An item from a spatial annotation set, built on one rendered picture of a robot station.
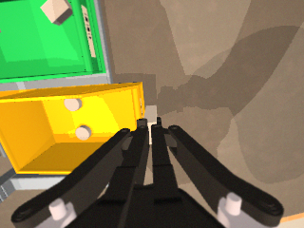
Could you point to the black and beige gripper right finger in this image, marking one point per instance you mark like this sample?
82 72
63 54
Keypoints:
236 202

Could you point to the pale peach round disc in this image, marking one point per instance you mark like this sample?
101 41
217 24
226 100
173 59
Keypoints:
73 104
83 132

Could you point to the yellow bin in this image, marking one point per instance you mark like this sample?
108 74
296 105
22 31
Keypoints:
38 132

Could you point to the green bin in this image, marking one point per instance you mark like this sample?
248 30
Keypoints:
31 45

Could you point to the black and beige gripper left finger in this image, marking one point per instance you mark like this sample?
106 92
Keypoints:
119 163

